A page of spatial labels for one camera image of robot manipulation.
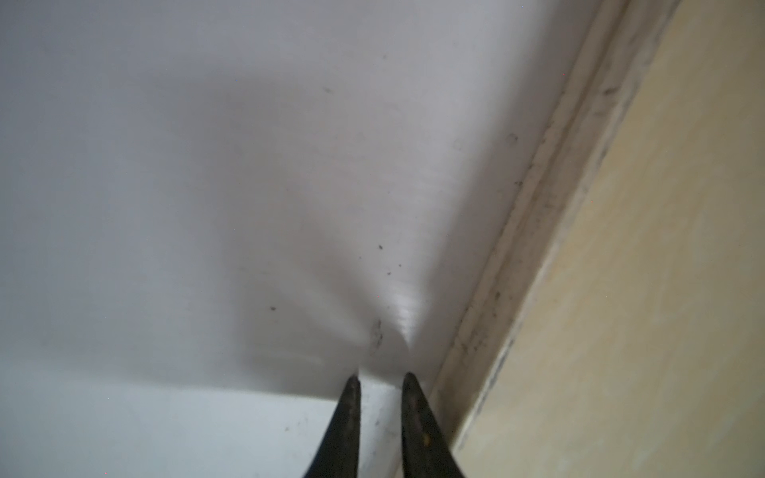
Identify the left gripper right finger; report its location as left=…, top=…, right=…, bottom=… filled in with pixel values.
left=400, top=372, right=464, bottom=478

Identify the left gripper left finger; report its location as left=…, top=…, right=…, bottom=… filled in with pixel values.
left=304, top=374, right=362, bottom=478

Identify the plywood board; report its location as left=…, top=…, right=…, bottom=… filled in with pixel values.
left=432, top=1, right=764, bottom=477

